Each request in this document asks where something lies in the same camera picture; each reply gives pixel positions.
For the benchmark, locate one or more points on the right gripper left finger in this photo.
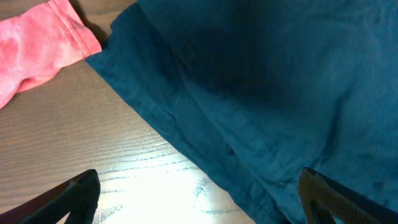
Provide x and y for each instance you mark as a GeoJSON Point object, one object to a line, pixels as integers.
{"type": "Point", "coordinates": [76, 199]}

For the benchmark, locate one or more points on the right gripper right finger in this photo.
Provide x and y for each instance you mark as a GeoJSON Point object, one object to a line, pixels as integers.
{"type": "Point", "coordinates": [324, 200]}

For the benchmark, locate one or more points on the red printed t-shirt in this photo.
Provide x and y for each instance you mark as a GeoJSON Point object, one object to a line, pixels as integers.
{"type": "Point", "coordinates": [37, 44]}

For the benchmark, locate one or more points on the navy blue garment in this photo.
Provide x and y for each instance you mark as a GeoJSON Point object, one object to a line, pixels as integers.
{"type": "Point", "coordinates": [254, 91]}

